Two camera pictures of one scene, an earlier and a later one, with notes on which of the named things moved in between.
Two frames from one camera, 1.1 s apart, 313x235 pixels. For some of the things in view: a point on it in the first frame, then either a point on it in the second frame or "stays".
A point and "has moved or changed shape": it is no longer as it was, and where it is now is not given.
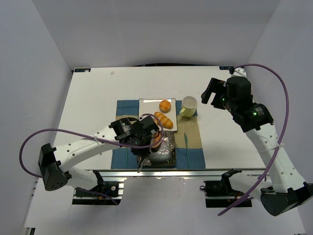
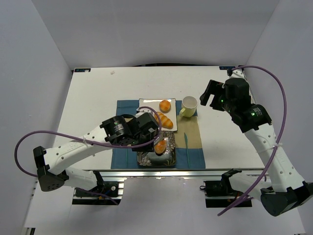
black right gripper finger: (215, 85) stays
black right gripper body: (214, 93) stays
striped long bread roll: (166, 122) stays
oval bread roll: (157, 140) has moved or changed shape
